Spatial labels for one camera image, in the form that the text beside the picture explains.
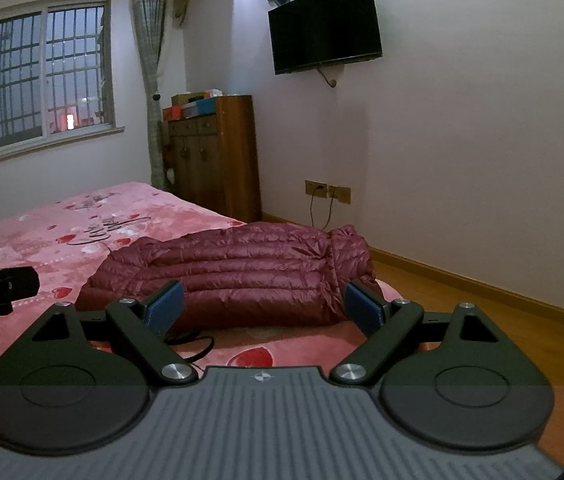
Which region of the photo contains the wall-mounted television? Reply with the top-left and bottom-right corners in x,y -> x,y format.
268,0 -> 383,76

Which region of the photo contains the pink printed blanket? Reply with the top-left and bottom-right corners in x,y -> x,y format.
0,181 -> 443,466

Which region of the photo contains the barred window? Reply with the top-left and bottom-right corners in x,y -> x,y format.
0,0 -> 128,171

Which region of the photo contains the black cord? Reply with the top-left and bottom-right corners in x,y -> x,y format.
163,331 -> 216,365

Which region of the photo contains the television cable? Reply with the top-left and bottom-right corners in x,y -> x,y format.
313,62 -> 339,90

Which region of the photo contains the wooden cabinet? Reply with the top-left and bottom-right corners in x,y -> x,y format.
162,94 -> 263,225

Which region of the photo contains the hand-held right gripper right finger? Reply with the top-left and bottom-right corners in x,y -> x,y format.
329,279 -> 506,387

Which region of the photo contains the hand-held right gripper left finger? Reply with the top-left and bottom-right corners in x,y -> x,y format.
27,280 -> 199,387

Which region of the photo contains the grey checked curtain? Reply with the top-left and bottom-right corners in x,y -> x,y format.
133,0 -> 179,193

